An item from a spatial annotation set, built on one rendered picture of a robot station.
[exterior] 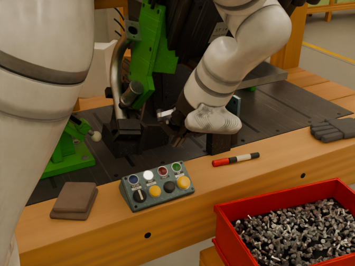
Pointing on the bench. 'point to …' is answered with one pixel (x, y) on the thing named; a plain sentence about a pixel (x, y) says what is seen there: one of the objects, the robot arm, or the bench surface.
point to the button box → (125, 186)
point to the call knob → (140, 195)
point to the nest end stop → (123, 135)
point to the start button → (183, 182)
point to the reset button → (155, 190)
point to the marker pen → (235, 159)
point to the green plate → (151, 45)
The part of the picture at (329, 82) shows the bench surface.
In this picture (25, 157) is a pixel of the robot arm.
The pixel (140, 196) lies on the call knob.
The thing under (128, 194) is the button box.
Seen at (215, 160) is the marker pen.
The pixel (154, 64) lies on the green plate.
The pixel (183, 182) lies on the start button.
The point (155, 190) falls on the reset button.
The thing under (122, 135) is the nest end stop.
